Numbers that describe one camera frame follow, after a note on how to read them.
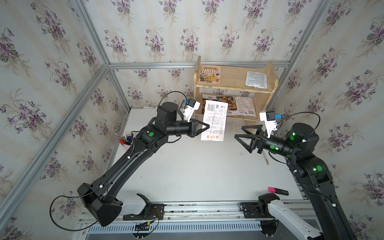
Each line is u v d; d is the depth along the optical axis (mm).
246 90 714
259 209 671
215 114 623
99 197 373
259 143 482
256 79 745
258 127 566
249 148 494
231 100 954
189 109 562
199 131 589
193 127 529
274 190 791
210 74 779
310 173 400
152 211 731
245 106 911
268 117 480
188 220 719
